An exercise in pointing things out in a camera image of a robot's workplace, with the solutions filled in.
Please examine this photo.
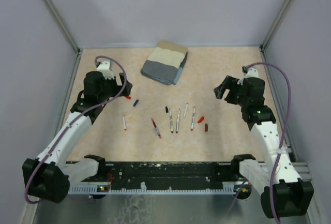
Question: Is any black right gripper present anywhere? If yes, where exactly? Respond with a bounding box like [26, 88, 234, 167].
[214, 75, 249, 107]

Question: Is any red clear pen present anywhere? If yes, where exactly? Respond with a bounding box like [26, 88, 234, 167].
[151, 118, 162, 139]

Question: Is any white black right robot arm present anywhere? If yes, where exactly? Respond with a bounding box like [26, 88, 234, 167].
[214, 76, 314, 218]

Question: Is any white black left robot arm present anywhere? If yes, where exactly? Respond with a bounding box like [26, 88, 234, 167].
[22, 69, 132, 204]

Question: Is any small white red-end pen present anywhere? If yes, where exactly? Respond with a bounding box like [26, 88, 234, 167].
[122, 115, 127, 130]

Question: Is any small white black-end pen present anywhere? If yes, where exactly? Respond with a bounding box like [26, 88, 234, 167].
[183, 103, 189, 118]

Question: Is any red marker cap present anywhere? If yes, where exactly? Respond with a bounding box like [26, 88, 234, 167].
[198, 116, 204, 123]

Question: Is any folded grey beige cloth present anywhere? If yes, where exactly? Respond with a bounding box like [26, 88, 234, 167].
[140, 41, 188, 85]

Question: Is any white red-end marker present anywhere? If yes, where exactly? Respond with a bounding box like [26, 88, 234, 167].
[190, 106, 196, 131]

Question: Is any white brown-end marker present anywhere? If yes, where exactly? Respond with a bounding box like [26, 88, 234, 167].
[175, 109, 180, 133]

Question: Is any white blue-end marker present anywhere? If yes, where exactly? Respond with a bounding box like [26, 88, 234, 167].
[169, 109, 174, 133]

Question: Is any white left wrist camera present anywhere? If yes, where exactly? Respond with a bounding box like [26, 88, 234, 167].
[97, 61, 114, 79]

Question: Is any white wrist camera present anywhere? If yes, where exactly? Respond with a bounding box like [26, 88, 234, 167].
[97, 61, 114, 79]
[237, 66, 259, 85]

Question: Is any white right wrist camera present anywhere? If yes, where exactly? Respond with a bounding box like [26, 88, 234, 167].
[237, 66, 259, 85]

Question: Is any aluminium frame post right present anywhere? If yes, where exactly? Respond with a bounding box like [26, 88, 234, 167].
[260, 0, 294, 52]

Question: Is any aluminium frame post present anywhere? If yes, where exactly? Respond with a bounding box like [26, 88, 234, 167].
[260, 0, 294, 52]
[42, 0, 81, 54]

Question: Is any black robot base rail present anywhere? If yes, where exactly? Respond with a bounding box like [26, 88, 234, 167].
[69, 162, 252, 199]

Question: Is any aluminium frame post left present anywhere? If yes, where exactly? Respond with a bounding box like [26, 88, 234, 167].
[42, 0, 81, 54]

